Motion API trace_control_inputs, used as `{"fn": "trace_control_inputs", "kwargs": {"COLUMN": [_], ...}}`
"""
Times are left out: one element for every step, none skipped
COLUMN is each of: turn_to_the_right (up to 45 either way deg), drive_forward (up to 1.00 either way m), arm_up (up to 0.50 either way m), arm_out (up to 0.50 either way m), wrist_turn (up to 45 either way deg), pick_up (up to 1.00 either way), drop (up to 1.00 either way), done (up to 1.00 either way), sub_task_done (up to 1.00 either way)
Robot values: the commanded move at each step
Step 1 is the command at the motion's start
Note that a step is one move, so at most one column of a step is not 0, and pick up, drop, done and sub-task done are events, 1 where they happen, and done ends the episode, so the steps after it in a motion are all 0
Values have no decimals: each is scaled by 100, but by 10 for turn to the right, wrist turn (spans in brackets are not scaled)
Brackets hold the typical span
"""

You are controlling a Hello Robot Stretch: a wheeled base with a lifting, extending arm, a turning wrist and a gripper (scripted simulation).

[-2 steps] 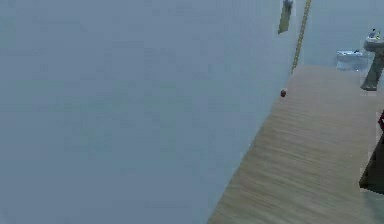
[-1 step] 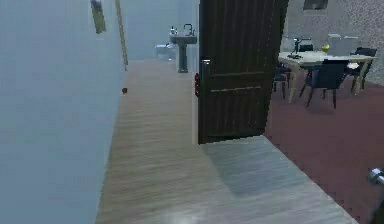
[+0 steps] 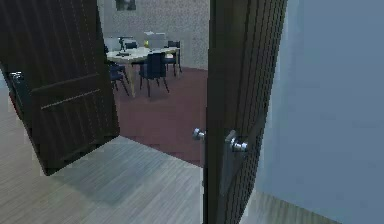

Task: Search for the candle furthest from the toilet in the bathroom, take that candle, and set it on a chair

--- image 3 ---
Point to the dark blue dining chair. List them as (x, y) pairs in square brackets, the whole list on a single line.
[(130, 45), (117, 75), (174, 55), (154, 68)]

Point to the silver round door knob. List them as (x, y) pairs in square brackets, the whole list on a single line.
[(198, 134), (239, 145)]

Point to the dark brown room door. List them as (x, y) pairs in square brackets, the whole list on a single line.
[(233, 83), (60, 83)]

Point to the pale wooden dining table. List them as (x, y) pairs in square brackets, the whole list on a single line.
[(136, 55)]

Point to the small yellow object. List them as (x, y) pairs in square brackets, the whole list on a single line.
[(146, 43)]

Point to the black flat object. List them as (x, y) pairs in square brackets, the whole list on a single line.
[(123, 53)]

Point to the black desk lamp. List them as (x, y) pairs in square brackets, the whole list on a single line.
[(121, 42)]

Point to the dark framed wall picture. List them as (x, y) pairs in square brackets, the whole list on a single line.
[(125, 4)]

